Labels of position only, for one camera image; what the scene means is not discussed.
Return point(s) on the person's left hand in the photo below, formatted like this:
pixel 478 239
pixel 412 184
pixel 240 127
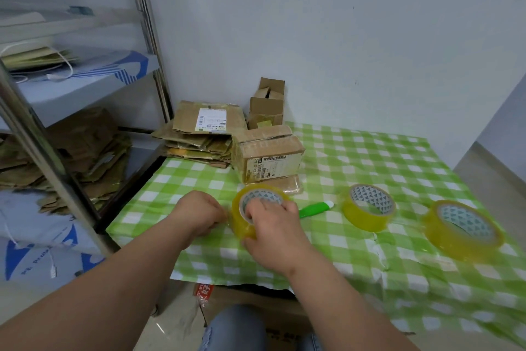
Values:
pixel 197 213

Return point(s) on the person's right hand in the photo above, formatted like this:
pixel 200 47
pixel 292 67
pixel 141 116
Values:
pixel 279 239

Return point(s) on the person's right thumb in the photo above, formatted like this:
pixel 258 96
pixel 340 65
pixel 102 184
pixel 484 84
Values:
pixel 248 243

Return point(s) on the person's left fingers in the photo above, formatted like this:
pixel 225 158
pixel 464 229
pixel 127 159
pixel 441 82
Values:
pixel 218 217

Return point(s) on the yellow packing tape roll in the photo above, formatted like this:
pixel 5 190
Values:
pixel 456 239
pixel 361 217
pixel 240 223

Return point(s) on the person's left forearm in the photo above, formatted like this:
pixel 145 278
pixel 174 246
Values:
pixel 111 281

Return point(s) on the person's right forearm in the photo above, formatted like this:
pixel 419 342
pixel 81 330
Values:
pixel 349 309

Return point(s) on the cardboard box with red print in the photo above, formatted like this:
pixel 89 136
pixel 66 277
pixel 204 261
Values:
pixel 246 305

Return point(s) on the flat brown wrapped parcel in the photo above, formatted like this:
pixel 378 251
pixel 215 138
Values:
pixel 289 184

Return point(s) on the green utility knife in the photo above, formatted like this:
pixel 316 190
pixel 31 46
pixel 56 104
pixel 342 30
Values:
pixel 314 210

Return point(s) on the taped brown cardboard box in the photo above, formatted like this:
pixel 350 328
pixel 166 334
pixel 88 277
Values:
pixel 267 155

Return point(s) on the stack of flattened cardboard boxes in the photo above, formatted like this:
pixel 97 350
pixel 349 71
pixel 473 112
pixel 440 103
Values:
pixel 193 133

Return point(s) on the blue jeans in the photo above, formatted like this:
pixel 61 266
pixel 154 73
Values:
pixel 234 330

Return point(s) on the small closed cardboard box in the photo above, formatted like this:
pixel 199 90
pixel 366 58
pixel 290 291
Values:
pixel 265 110

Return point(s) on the green white checked tablecloth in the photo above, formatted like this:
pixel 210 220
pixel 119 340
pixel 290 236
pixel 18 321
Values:
pixel 370 272

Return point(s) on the small open cardboard box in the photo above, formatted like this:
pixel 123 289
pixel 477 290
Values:
pixel 271 87

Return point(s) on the pile of crumpled cardboard sheets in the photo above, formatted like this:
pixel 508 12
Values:
pixel 88 149

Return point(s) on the metal shelf rack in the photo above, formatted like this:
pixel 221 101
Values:
pixel 49 157

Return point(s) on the yellowish paper folders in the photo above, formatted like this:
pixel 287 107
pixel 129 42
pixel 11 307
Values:
pixel 33 57

